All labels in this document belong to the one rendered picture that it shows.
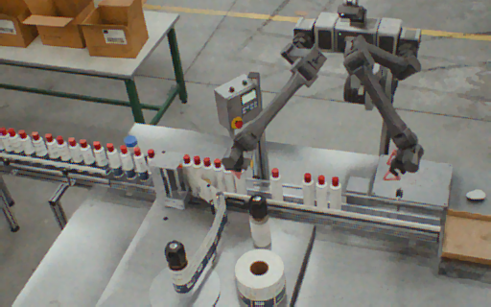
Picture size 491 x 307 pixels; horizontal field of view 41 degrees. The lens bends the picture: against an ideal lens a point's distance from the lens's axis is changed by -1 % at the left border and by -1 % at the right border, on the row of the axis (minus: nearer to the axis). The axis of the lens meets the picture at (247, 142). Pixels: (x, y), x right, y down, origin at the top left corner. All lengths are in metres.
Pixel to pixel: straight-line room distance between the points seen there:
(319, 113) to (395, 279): 2.37
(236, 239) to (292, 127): 2.06
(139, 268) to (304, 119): 2.38
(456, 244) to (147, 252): 1.39
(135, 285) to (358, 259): 0.98
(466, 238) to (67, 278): 1.81
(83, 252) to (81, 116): 2.39
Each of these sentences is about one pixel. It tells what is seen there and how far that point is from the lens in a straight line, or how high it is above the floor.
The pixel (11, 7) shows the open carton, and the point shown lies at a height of 0.95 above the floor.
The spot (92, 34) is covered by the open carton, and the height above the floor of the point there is 0.96.
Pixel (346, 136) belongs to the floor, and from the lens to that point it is 4.83.
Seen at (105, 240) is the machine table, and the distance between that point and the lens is 3.22.
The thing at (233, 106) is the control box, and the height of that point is 1.42.
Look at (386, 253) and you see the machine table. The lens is 3.00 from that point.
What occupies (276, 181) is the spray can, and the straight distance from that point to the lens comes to 3.02.
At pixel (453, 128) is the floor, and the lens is 4.96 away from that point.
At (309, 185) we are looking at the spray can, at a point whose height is 1.04.
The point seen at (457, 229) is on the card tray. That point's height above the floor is 0.83.
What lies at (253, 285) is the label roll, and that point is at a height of 1.02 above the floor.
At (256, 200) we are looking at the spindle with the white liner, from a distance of 2.74.
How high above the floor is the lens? 3.14
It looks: 41 degrees down
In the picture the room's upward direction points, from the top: 7 degrees counter-clockwise
